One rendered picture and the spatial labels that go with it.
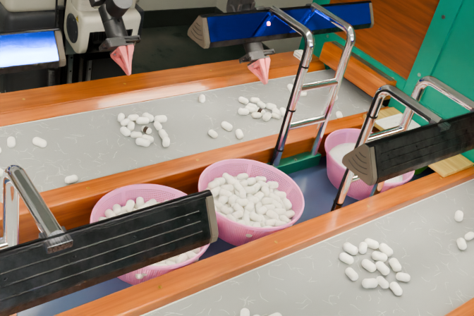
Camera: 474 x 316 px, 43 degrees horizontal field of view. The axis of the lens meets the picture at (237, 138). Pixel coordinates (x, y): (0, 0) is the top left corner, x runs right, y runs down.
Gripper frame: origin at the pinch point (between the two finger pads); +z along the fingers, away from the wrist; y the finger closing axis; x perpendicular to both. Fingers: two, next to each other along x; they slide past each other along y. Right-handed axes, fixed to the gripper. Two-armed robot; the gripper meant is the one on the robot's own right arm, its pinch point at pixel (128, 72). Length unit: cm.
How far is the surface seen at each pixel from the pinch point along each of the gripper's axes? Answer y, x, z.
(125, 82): 4.7, 13.0, -0.8
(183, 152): 4.9, -6.8, 26.1
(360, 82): 78, -8, 18
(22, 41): -37.2, -32.0, 0.6
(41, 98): -21.2, 12.0, 0.2
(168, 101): 14.7, 8.7, 8.2
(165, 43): 122, 172, -67
